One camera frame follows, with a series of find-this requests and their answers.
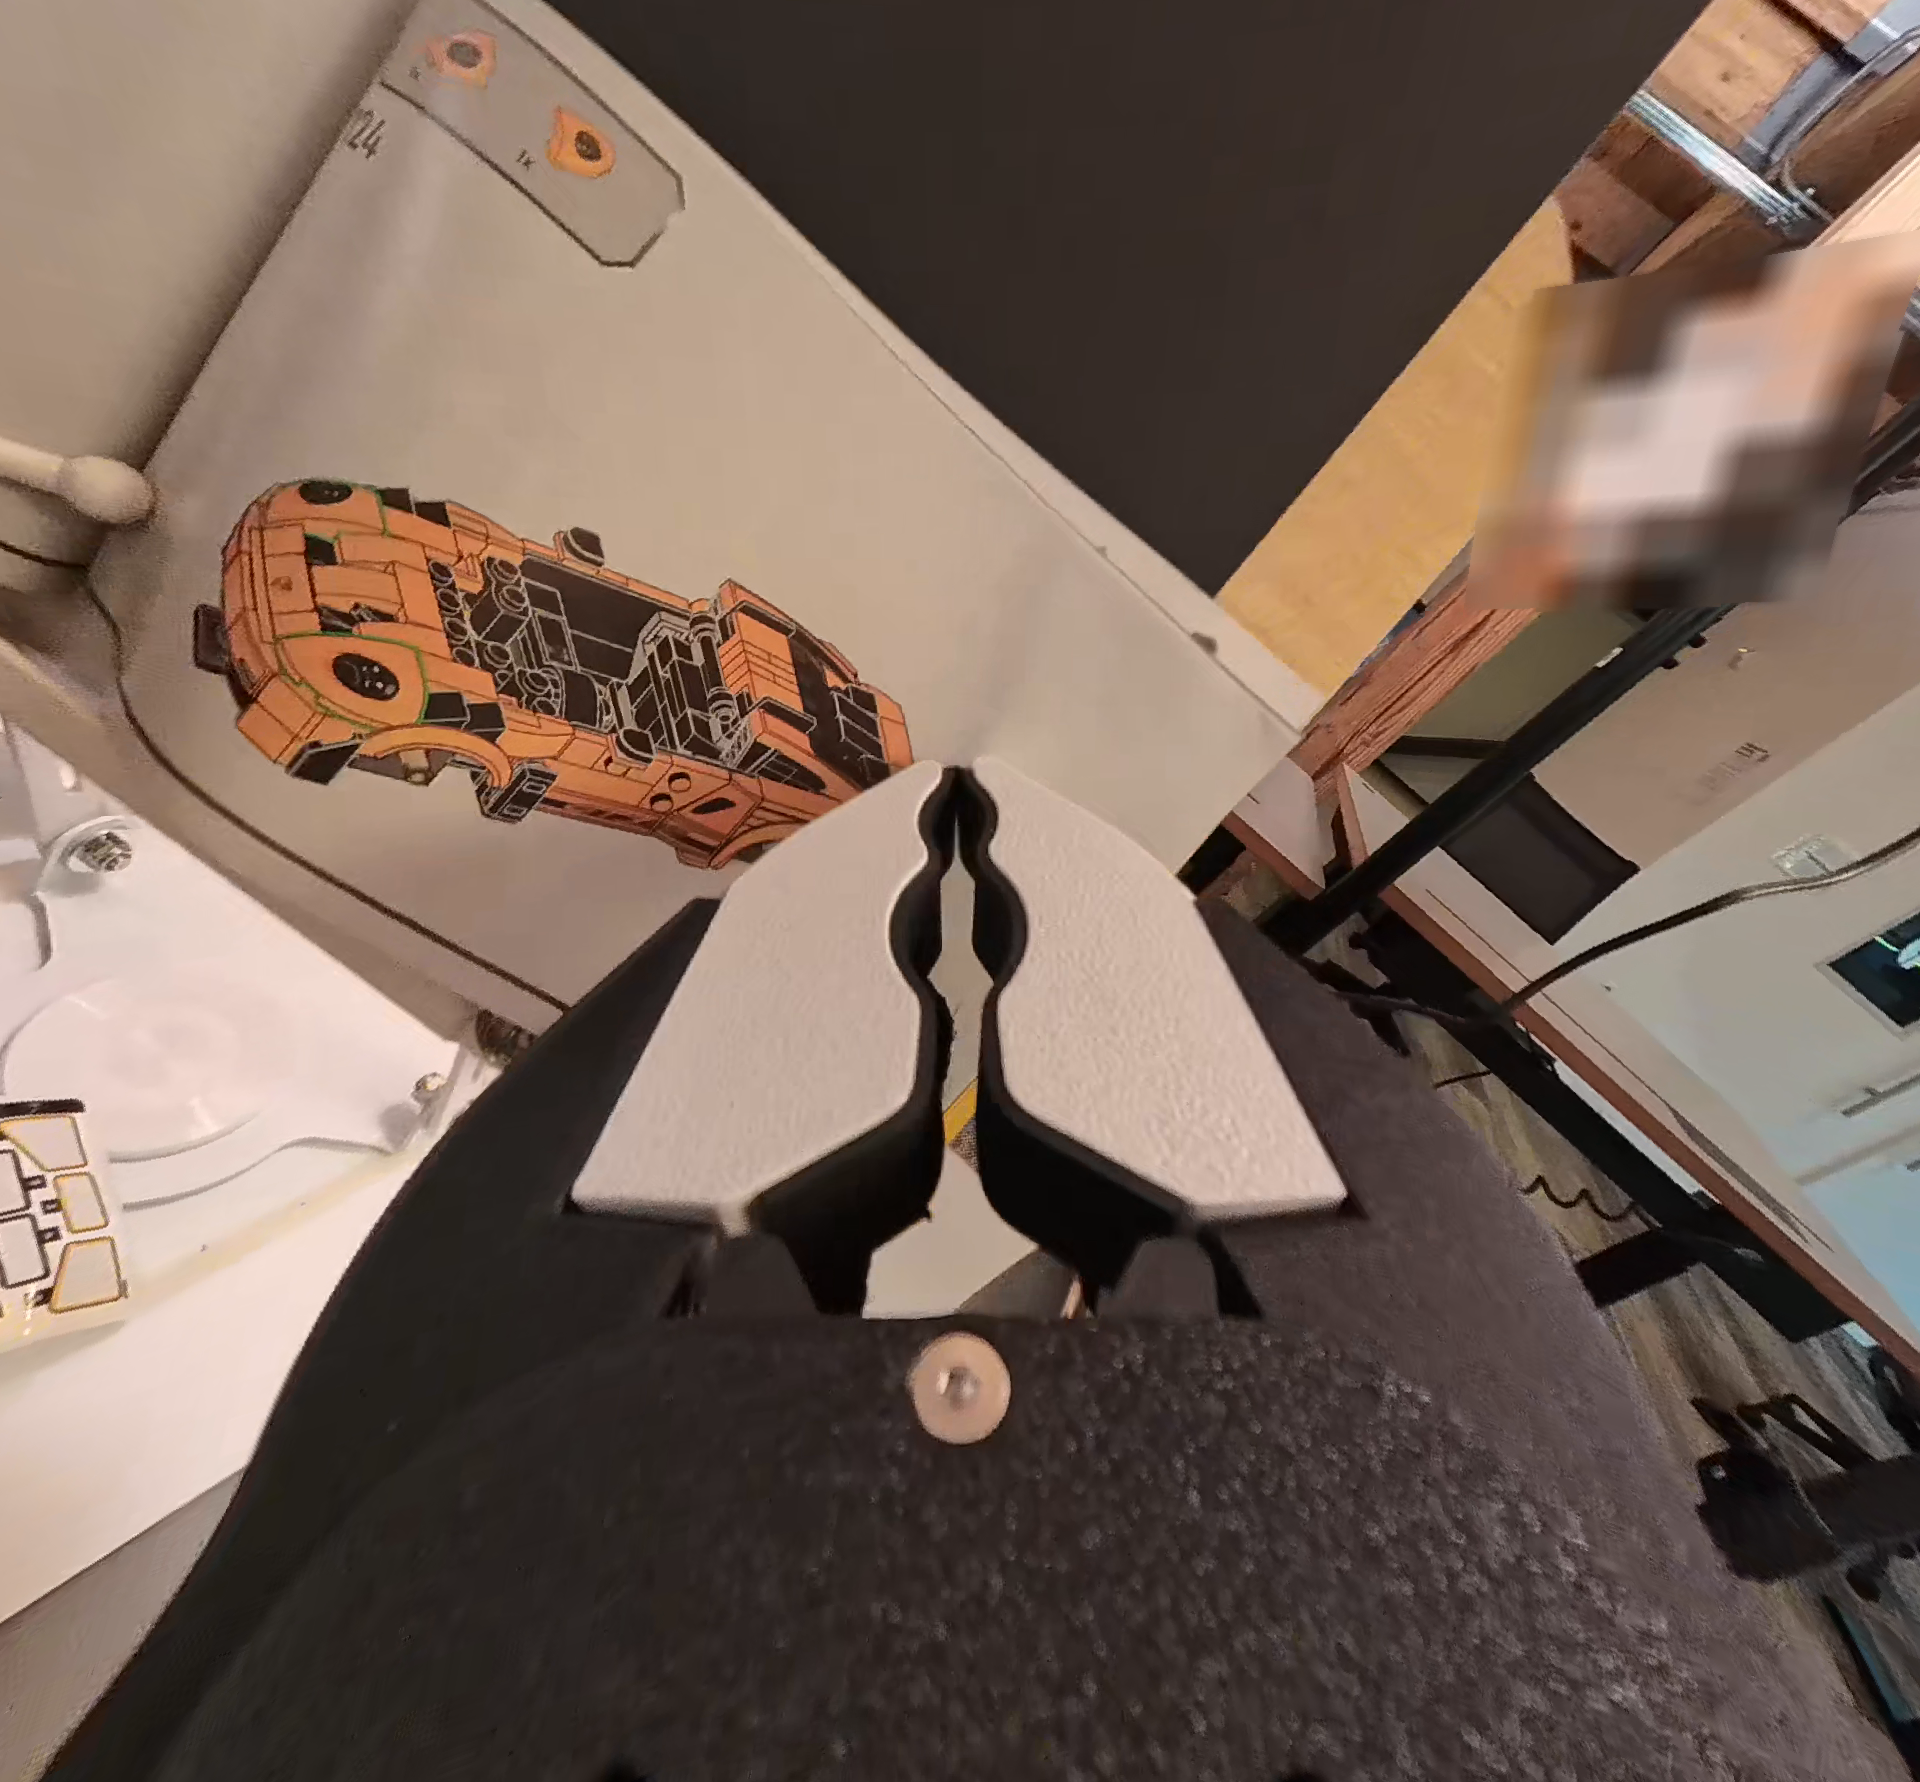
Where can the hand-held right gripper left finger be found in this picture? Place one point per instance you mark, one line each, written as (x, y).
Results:
(795, 1031)

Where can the white wooden book stand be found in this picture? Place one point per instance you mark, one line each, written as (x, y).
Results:
(225, 1363)

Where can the black office chair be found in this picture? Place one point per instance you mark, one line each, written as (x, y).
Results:
(1800, 1496)

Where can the lego sticker sheet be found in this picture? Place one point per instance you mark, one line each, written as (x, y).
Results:
(59, 1212)

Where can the wooden desk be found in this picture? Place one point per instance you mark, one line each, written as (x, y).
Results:
(1408, 681)

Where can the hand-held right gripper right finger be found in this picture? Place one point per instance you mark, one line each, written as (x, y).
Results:
(1153, 1031)

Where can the lego instruction booklet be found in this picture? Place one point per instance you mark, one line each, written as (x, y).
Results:
(673, 388)

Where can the small black screen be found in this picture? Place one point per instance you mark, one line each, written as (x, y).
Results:
(1882, 972)

